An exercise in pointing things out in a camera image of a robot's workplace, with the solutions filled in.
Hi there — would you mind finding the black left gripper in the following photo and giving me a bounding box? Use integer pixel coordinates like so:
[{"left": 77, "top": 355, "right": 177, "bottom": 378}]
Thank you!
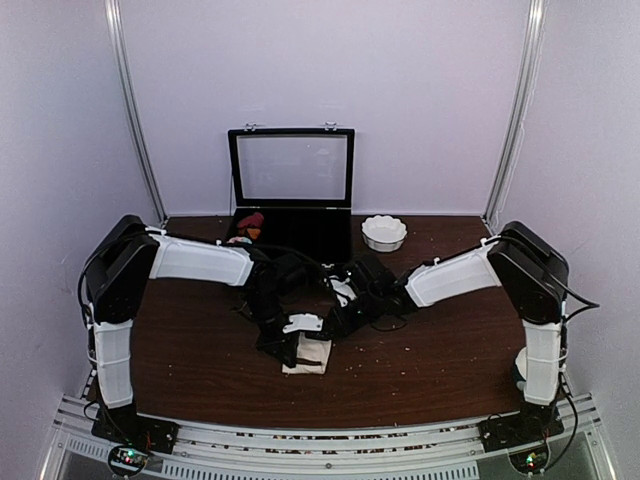
[{"left": 242, "top": 289, "right": 297, "bottom": 366}]

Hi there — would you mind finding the beige striped sock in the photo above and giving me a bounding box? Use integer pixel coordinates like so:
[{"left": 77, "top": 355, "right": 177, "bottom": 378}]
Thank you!
[{"left": 281, "top": 333, "right": 333, "bottom": 375}]

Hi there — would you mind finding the pink mint patterned sock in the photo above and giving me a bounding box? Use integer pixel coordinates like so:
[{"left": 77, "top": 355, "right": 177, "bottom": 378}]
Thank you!
[{"left": 226, "top": 236, "right": 253, "bottom": 245}]

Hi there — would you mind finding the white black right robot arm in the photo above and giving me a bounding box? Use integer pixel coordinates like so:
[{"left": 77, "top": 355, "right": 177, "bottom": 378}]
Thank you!
[{"left": 318, "top": 288, "right": 524, "bottom": 426}]

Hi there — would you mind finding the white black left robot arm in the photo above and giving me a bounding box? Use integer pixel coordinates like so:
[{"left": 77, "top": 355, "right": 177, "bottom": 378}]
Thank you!
[{"left": 81, "top": 214, "right": 323, "bottom": 444}]

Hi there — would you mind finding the maroon yellow argyle sock roll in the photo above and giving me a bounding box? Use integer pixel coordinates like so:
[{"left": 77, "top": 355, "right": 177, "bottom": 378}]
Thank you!
[{"left": 237, "top": 212, "right": 264, "bottom": 240}]

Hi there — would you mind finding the white scalloped ceramic bowl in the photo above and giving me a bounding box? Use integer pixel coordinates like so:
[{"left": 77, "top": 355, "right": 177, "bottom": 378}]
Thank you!
[{"left": 361, "top": 215, "right": 408, "bottom": 253}]

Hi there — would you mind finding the black compartment storage box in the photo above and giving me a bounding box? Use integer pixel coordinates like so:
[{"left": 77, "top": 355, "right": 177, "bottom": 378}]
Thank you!
[{"left": 226, "top": 127, "right": 356, "bottom": 264}]

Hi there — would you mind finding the white blue cup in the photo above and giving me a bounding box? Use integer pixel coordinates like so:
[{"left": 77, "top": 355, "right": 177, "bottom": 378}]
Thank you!
[{"left": 511, "top": 347, "right": 527, "bottom": 392}]

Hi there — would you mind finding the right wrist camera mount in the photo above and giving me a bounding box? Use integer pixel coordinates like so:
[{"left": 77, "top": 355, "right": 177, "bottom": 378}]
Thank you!
[{"left": 323, "top": 276, "right": 358, "bottom": 308}]

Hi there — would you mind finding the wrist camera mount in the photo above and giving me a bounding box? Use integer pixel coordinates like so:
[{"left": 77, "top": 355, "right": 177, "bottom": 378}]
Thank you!
[
  {"left": 282, "top": 313, "right": 323, "bottom": 334},
  {"left": 323, "top": 276, "right": 358, "bottom": 308}
]

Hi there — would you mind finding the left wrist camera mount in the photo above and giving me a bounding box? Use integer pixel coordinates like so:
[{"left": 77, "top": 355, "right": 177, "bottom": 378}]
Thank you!
[{"left": 282, "top": 313, "right": 323, "bottom": 334}]

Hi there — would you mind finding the thin black cable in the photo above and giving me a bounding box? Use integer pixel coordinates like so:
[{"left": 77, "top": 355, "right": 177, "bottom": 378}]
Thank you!
[{"left": 249, "top": 243, "right": 336, "bottom": 281}]

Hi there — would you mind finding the aluminium table edge rail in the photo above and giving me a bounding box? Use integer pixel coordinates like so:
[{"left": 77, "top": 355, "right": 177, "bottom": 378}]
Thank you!
[{"left": 35, "top": 394, "right": 624, "bottom": 479}]

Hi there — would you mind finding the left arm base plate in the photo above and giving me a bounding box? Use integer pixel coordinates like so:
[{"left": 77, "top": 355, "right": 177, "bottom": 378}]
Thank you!
[{"left": 91, "top": 404, "right": 179, "bottom": 454}]

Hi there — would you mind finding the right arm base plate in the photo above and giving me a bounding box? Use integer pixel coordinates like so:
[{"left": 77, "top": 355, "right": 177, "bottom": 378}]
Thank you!
[{"left": 478, "top": 403, "right": 564, "bottom": 452}]

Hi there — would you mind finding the right aluminium frame post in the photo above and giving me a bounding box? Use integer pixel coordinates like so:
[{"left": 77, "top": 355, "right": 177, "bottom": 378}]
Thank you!
[{"left": 483, "top": 0, "right": 547, "bottom": 231}]

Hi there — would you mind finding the aluminium frame post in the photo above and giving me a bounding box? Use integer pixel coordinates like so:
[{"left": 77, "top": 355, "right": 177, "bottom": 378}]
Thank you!
[
  {"left": 483, "top": 0, "right": 547, "bottom": 231},
  {"left": 104, "top": 0, "right": 169, "bottom": 225}
]

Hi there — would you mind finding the left aluminium frame post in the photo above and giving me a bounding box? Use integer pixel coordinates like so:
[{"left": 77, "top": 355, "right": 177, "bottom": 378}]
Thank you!
[{"left": 104, "top": 0, "right": 169, "bottom": 225}]

